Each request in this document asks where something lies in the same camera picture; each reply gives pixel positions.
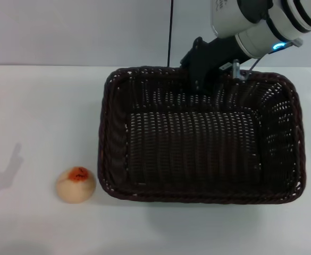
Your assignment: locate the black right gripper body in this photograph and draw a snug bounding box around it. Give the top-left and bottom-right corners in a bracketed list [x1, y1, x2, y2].
[191, 36, 249, 79]

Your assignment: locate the peach with orange spot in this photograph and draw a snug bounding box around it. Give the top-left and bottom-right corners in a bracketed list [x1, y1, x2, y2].
[56, 166, 97, 205]

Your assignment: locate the thin grey cable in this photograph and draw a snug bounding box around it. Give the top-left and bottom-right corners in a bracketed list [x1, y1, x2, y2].
[244, 53, 265, 79]

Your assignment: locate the silver metal connector plug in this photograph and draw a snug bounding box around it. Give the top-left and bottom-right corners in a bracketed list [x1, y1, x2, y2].
[231, 59, 245, 81]

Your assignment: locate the thin black vertical strip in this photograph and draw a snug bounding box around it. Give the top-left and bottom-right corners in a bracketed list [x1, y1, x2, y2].
[166, 0, 175, 67]

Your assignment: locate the black woven plastic basket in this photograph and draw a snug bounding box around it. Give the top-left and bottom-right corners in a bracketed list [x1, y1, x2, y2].
[98, 66, 306, 205]

